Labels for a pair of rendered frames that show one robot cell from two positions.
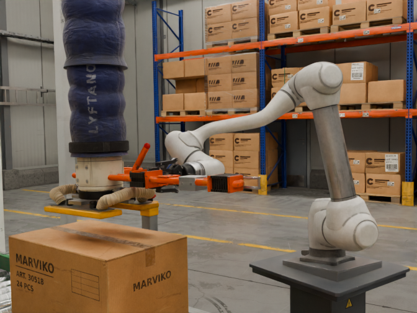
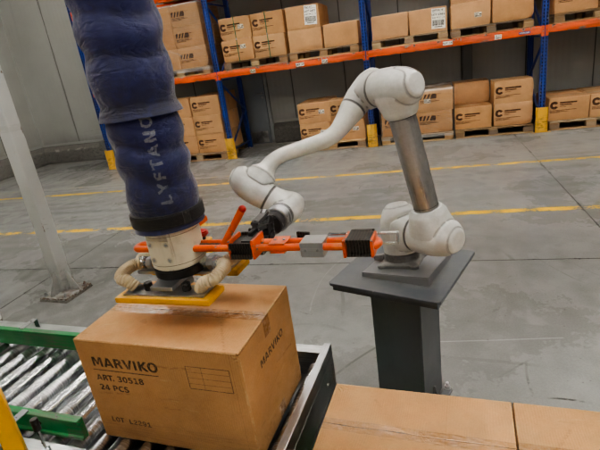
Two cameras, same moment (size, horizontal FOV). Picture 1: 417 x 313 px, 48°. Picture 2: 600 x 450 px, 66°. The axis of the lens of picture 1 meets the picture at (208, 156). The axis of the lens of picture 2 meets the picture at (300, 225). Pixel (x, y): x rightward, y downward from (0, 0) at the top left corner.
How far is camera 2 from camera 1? 0.65 m
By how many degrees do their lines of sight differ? 23
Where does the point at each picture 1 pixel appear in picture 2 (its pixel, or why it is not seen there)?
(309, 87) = (391, 98)
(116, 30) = (166, 63)
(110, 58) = (167, 104)
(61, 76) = not seen: outside the picture
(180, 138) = (250, 177)
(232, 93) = (178, 52)
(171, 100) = not seen: hidden behind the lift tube
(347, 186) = (432, 196)
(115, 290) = (249, 379)
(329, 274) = (418, 280)
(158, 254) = (271, 319)
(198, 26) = not seen: outside the picture
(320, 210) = (396, 219)
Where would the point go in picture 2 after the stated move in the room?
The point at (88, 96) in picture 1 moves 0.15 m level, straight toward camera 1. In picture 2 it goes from (150, 160) to (168, 166)
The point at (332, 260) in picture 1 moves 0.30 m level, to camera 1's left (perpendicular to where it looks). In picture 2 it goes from (413, 264) to (350, 283)
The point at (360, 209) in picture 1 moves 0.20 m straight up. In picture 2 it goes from (446, 217) to (445, 166)
